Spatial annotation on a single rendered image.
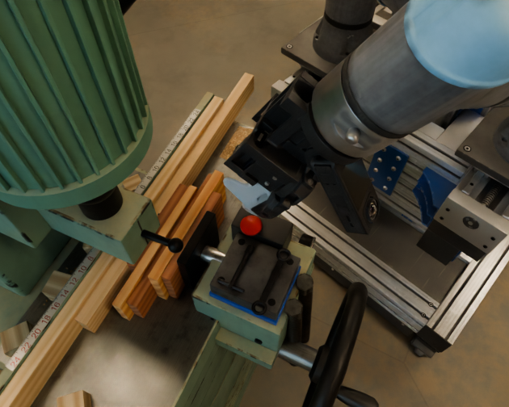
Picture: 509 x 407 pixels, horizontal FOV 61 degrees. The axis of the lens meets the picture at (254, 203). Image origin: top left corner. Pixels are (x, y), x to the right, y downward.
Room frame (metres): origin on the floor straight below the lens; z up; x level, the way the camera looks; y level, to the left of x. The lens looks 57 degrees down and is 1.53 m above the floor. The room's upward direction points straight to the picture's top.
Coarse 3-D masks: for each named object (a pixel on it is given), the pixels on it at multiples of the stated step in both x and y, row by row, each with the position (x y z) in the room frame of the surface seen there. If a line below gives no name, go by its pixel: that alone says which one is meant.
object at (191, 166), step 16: (240, 80) 0.67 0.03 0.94; (240, 96) 0.63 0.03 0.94; (224, 112) 0.58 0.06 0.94; (208, 128) 0.54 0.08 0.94; (224, 128) 0.56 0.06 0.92; (208, 144) 0.51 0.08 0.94; (192, 160) 0.47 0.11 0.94; (176, 176) 0.43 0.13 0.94; (192, 176) 0.45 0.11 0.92; (112, 272) 0.26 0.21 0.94; (128, 272) 0.27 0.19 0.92; (96, 288) 0.23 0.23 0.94; (112, 288) 0.24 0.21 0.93; (96, 304) 0.21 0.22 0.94; (80, 320) 0.19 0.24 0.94; (96, 320) 0.19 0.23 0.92
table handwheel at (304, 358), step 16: (352, 288) 0.25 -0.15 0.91; (352, 304) 0.21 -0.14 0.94; (336, 320) 0.25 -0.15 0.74; (352, 320) 0.18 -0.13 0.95; (336, 336) 0.16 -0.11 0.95; (352, 336) 0.16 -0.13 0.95; (288, 352) 0.17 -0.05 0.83; (304, 352) 0.17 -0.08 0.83; (320, 352) 0.17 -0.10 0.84; (336, 352) 0.14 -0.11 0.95; (304, 368) 0.15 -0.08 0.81; (320, 368) 0.15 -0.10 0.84; (336, 368) 0.12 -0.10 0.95; (320, 384) 0.10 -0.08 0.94; (336, 384) 0.10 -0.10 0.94; (320, 400) 0.09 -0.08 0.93
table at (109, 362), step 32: (224, 160) 0.50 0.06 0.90; (224, 224) 0.36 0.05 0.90; (160, 320) 0.20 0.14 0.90; (192, 320) 0.20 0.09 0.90; (96, 352) 0.15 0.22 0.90; (128, 352) 0.15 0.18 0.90; (160, 352) 0.15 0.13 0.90; (192, 352) 0.15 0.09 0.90; (256, 352) 0.16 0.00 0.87; (64, 384) 0.11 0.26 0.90; (96, 384) 0.11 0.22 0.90; (128, 384) 0.11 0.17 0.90; (160, 384) 0.11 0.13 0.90; (192, 384) 0.12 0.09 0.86
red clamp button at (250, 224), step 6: (246, 216) 0.31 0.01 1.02; (252, 216) 0.30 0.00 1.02; (246, 222) 0.29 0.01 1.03; (252, 222) 0.29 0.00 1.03; (258, 222) 0.30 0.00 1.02; (246, 228) 0.29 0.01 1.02; (252, 228) 0.29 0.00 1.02; (258, 228) 0.29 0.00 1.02; (246, 234) 0.28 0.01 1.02; (252, 234) 0.28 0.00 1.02
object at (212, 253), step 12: (204, 216) 0.32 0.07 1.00; (204, 228) 0.30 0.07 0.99; (216, 228) 0.32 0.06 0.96; (192, 240) 0.28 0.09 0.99; (204, 240) 0.29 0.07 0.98; (216, 240) 0.32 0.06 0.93; (192, 252) 0.27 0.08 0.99; (204, 252) 0.28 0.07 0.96; (216, 252) 0.28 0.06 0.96; (180, 264) 0.25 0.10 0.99; (192, 264) 0.26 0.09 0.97; (204, 264) 0.28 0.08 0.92; (192, 276) 0.25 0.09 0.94; (192, 288) 0.25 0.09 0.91
